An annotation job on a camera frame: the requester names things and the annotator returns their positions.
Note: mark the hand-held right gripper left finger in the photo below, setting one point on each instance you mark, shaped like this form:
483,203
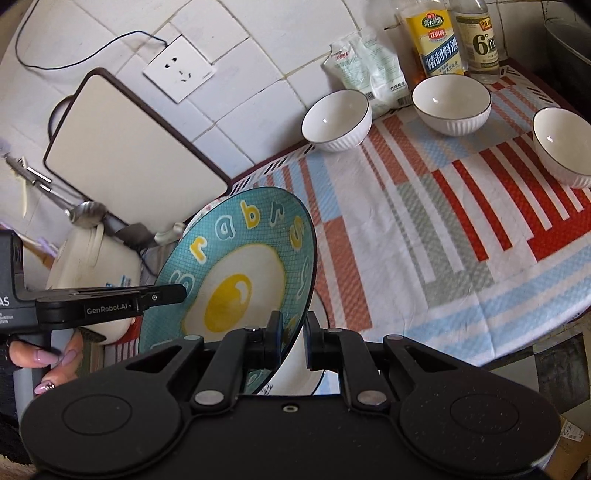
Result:
276,330

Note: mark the yellow label cooking wine bottle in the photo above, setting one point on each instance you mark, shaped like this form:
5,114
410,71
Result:
434,41

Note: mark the metal pot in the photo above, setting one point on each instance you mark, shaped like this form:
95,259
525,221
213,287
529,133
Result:
570,60

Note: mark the white plate with dark rim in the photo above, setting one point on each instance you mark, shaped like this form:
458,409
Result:
288,374

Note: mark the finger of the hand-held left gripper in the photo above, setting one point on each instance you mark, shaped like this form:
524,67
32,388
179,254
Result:
106,304

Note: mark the white green seasoning bag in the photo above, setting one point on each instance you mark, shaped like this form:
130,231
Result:
369,69

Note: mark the cream rice cooker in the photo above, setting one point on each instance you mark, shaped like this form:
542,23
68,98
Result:
92,267

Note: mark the cardboard box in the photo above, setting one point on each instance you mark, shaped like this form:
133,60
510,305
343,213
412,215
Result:
572,436

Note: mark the white wall socket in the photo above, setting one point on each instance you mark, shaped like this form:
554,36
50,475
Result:
179,68

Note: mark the white ribbed bowl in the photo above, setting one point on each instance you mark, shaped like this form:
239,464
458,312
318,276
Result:
337,120
451,106
565,143

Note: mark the cream cutting board dark rim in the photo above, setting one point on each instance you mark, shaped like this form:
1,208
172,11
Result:
124,147

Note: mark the striped woven tablecloth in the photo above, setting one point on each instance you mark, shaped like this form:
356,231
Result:
392,221

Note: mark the clear vinegar bottle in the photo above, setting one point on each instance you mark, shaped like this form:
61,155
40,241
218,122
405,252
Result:
478,41

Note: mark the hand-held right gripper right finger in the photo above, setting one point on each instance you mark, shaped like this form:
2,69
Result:
312,332

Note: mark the white power plug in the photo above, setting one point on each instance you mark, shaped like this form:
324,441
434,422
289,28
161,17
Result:
168,233

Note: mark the person's left hand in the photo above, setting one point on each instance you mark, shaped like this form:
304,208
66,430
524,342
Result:
69,357

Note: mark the metal ladle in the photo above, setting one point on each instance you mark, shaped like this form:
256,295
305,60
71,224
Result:
87,214

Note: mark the blue fried egg print plate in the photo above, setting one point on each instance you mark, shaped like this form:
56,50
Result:
231,277

